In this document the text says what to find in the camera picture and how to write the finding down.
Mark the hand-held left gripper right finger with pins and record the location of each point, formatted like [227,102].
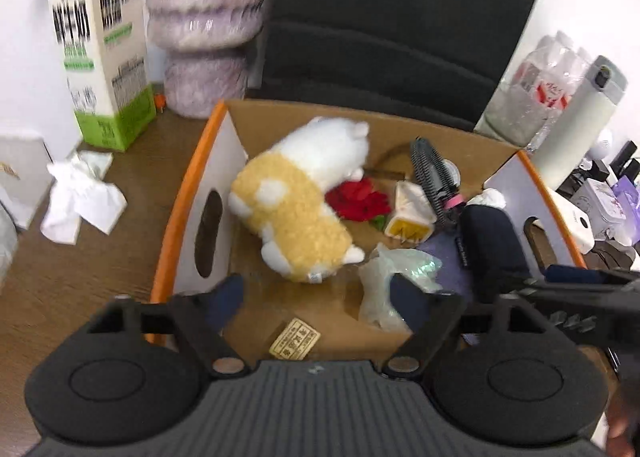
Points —
[407,299]

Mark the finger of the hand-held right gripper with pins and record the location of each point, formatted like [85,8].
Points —
[575,274]
[575,312]

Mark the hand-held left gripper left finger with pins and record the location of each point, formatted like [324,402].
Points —
[225,297]

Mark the iridescent plastic bag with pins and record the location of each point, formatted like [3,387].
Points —
[380,287]

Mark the purple cloth pouch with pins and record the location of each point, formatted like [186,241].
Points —
[445,257]

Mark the red cardboard box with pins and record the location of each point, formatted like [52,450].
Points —
[280,332]

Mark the white and yellow charger plug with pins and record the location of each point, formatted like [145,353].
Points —
[407,217]

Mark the navy zip case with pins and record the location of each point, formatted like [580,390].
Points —
[492,247]

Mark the yellow and white plush toy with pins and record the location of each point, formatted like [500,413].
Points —
[295,217]

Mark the red fabric flower clip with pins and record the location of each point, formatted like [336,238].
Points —
[357,202]

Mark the person's right hand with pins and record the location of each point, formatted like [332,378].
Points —
[625,417]

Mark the small white box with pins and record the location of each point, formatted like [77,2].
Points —
[575,222]

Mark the white floral tin box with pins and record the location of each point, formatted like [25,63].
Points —
[597,202]

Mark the yellow label card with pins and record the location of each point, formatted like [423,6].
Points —
[295,339]

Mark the purple plastic bag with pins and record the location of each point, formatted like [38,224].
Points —
[627,194]

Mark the white round speaker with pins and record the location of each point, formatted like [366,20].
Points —
[600,144]

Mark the white thermos flask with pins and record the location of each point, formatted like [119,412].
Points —
[580,132]

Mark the crumpled white tissue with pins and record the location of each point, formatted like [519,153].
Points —
[80,197]

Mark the black office chair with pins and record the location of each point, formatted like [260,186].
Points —
[400,22]

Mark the green and white milk carton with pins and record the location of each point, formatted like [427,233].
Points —
[110,37]

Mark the purple stone vase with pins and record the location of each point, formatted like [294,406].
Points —
[205,12]

